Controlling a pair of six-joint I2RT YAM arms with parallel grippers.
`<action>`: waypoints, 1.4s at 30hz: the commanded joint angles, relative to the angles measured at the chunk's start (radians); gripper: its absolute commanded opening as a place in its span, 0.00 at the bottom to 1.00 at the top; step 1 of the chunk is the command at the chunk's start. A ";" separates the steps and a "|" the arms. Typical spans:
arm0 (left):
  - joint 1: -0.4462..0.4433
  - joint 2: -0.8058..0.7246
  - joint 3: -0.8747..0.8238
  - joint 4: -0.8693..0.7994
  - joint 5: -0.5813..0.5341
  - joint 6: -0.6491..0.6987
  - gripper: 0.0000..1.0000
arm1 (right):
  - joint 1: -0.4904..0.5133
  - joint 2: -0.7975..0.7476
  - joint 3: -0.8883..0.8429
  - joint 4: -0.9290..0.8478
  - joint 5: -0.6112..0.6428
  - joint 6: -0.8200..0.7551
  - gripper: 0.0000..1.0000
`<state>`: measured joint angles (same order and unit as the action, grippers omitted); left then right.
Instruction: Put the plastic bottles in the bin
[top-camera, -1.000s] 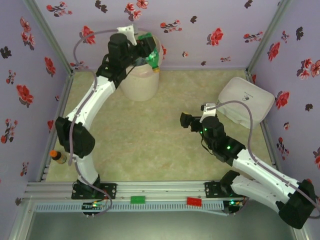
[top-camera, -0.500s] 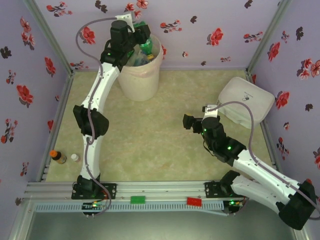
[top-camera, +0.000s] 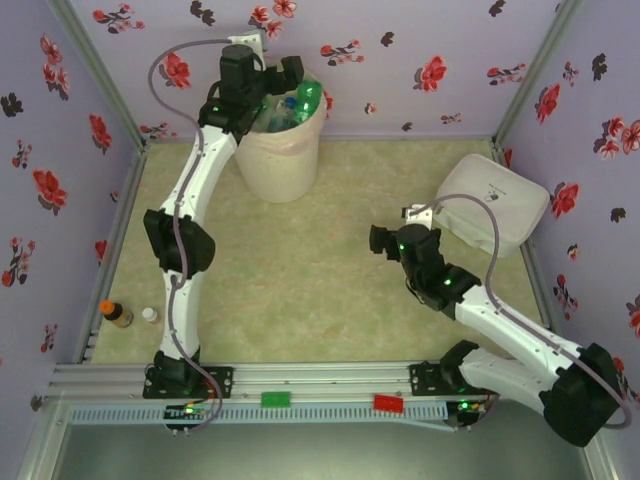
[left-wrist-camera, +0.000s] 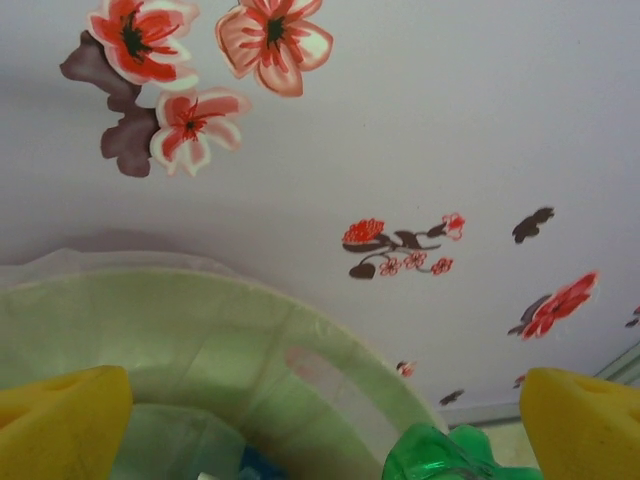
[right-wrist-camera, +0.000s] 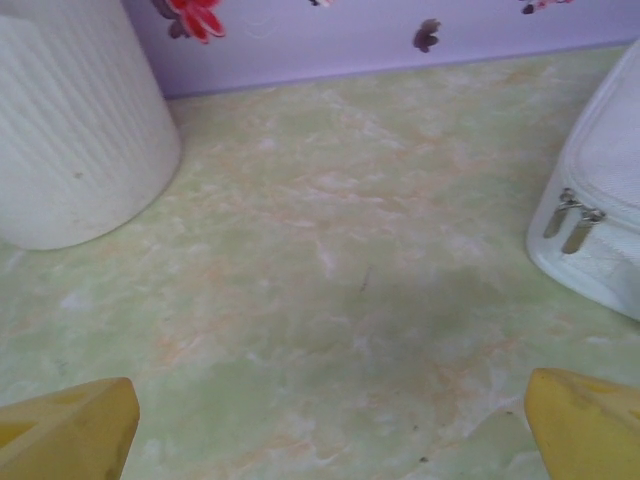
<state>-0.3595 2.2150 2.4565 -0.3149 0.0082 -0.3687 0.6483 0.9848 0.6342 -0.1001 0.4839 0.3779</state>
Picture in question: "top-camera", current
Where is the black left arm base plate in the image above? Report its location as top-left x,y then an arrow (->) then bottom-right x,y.
142,364 -> 236,401

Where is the beige plastic bin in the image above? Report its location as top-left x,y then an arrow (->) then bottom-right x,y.
232,67 -> 329,204

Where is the white zipper pouch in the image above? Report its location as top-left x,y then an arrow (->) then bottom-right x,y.
432,153 -> 551,260

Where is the left controller circuit board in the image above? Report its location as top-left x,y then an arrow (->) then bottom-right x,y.
163,401 -> 211,427

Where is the grey slotted cable duct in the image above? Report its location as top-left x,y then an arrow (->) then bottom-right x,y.
67,402 -> 449,426

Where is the controller circuit board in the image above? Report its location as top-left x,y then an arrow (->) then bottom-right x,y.
448,398 -> 489,429
163,401 -> 211,427

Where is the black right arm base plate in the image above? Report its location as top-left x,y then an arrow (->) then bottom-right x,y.
408,362 -> 501,399

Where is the green plastic bottle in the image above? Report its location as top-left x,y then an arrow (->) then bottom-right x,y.
294,79 -> 325,124

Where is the grey metal panel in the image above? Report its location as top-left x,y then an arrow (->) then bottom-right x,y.
17,394 -> 624,480

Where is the pink plastic bin liner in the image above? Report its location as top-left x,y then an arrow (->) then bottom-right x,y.
233,69 -> 331,157

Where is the red block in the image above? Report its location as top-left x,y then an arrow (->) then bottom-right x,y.
373,394 -> 405,414

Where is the brown bottle orange cap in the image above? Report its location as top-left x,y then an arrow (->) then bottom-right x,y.
99,299 -> 135,330

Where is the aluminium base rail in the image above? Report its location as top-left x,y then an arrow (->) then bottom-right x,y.
49,362 -> 591,401

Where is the aluminium frame post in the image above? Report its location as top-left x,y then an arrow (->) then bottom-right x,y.
47,0 -> 149,149
492,0 -> 587,149

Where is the right controller circuit board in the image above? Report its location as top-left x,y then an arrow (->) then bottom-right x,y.
448,398 -> 489,429

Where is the lavender right arm cable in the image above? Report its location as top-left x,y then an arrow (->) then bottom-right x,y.
417,193 -> 634,434

